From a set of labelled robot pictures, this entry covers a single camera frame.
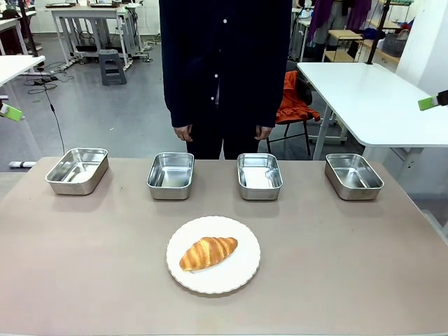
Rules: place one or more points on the grey metal workbench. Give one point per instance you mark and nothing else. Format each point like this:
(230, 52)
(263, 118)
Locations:
(87, 12)

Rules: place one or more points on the purple hanging garments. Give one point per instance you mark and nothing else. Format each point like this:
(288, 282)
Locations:
(323, 15)

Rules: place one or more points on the person's left forearm navy sleeve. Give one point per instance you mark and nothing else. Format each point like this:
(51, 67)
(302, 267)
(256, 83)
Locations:
(271, 105)

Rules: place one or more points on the white desk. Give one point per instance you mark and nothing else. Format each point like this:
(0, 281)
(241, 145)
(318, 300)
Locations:
(17, 66)
(371, 101)

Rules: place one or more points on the person's right forearm navy sleeve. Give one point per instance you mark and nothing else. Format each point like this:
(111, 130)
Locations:
(178, 105)

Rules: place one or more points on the black metal chair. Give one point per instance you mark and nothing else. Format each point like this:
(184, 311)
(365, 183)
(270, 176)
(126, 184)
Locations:
(306, 136)

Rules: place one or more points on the golden croissant bread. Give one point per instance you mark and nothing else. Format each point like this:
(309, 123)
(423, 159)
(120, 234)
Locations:
(206, 253)

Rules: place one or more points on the grey plastic step stool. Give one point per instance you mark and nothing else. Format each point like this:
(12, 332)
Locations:
(112, 70)

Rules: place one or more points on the steel rectangular container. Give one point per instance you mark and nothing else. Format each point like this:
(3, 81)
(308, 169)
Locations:
(170, 193)
(350, 192)
(259, 194)
(85, 186)

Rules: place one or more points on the wooden shelf rack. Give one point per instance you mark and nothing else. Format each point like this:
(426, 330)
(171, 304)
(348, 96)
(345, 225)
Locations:
(344, 35)

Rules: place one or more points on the person's right hand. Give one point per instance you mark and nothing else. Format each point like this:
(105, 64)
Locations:
(183, 133)

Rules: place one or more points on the white scalloped plate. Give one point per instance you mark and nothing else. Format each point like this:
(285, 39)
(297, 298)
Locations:
(227, 276)

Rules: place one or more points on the person's left hand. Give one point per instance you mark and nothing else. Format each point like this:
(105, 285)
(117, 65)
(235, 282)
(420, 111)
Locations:
(263, 133)

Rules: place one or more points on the black stand pole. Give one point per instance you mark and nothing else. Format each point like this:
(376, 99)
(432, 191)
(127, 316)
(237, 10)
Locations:
(28, 31)
(377, 31)

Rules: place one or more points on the grey plastic basket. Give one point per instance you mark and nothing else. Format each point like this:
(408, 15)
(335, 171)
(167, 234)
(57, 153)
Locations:
(395, 45)

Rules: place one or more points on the orange jacket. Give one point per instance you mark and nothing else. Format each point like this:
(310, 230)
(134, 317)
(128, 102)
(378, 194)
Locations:
(295, 105)

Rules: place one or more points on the person in dark navy clothes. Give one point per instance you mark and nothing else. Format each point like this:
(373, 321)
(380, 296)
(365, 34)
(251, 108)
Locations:
(224, 52)

